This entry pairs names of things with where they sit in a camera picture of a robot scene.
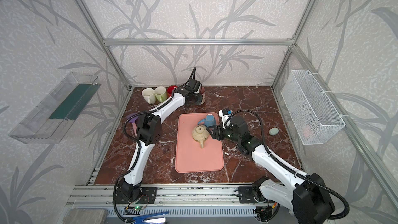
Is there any pink mug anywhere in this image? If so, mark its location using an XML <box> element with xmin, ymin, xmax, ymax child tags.
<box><xmin>200</xmin><ymin>87</ymin><xmax>206</xmax><ymax>104</ymax></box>

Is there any red mug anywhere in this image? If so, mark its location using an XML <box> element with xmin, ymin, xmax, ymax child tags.
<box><xmin>167</xmin><ymin>85</ymin><xmax>178</xmax><ymax>97</ymax></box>

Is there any blue mug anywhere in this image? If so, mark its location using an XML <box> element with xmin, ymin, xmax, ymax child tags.
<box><xmin>198</xmin><ymin>114</ymin><xmax>217</xmax><ymax>127</ymax></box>

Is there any light green mug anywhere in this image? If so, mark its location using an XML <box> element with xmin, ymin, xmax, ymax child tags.
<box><xmin>154</xmin><ymin>86</ymin><xmax>169</xmax><ymax>103</ymax></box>

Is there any beige teapot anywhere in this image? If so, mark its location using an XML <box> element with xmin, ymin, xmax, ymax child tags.
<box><xmin>192</xmin><ymin>124</ymin><xmax>210</xmax><ymax>148</ymax></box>

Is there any white mug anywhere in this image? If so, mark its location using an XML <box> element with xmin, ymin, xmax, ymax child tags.
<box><xmin>142</xmin><ymin>88</ymin><xmax>157</xmax><ymax>105</ymax></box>

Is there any pink plastic tray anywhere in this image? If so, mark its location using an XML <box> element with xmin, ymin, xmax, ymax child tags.
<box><xmin>175</xmin><ymin>113</ymin><xmax>224</xmax><ymax>173</ymax></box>

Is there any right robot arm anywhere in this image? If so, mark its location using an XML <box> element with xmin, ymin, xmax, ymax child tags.
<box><xmin>207</xmin><ymin>116</ymin><xmax>350</xmax><ymax>224</ymax></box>

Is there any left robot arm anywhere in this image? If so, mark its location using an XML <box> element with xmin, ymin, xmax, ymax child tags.
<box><xmin>114</xmin><ymin>78</ymin><xmax>203</xmax><ymax>202</ymax></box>

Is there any pale green soap bar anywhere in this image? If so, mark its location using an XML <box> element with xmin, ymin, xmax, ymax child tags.
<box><xmin>269</xmin><ymin>127</ymin><xmax>279</xmax><ymax>136</ymax></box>

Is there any purple spatula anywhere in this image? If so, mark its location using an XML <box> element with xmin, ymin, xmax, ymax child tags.
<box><xmin>127</xmin><ymin>113</ymin><xmax>138</xmax><ymax>135</ymax></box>

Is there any pink item in basket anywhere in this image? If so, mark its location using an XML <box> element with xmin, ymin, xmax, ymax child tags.
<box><xmin>302</xmin><ymin>125</ymin><xmax>315</xmax><ymax>141</ymax></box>

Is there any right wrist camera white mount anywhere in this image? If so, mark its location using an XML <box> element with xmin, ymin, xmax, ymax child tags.
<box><xmin>219</xmin><ymin>108</ymin><xmax>232</xmax><ymax>129</ymax></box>

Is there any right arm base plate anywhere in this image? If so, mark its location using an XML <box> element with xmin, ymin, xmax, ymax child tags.
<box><xmin>238</xmin><ymin>187</ymin><xmax>260</xmax><ymax>204</ymax></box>

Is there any white wire basket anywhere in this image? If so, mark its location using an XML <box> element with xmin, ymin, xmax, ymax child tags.
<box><xmin>282</xmin><ymin>69</ymin><xmax>346</xmax><ymax>145</ymax></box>

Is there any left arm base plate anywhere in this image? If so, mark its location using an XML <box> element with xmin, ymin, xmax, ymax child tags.
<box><xmin>114</xmin><ymin>187</ymin><xmax>158</xmax><ymax>204</ymax></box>

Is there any blue handled tool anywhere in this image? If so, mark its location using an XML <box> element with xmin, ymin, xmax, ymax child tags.
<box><xmin>133</xmin><ymin>211</ymin><xmax>169</xmax><ymax>224</ymax></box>

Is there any clear plastic wall shelf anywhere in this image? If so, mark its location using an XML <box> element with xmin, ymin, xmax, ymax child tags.
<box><xmin>9</xmin><ymin>72</ymin><xmax>101</xmax><ymax>144</ymax></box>

